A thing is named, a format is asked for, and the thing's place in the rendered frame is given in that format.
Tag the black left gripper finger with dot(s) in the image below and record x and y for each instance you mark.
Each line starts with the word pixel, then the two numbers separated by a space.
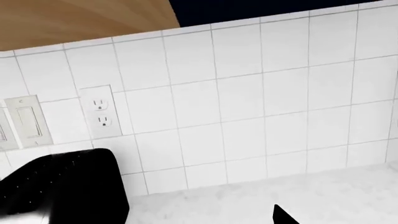
pixel 280 217

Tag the black perforated countertop appliance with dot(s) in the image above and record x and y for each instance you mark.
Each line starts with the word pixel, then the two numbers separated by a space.
pixel 71 186

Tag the white duplex wall outlet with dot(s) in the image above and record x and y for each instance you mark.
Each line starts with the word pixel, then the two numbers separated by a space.
pixel 101 112

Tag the white rocker light switch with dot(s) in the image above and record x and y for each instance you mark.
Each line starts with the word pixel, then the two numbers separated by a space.
pixel 29 121
pixel 4 130

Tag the light wooden wall cabinet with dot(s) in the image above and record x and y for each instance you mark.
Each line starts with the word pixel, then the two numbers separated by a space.
pixel 84 21

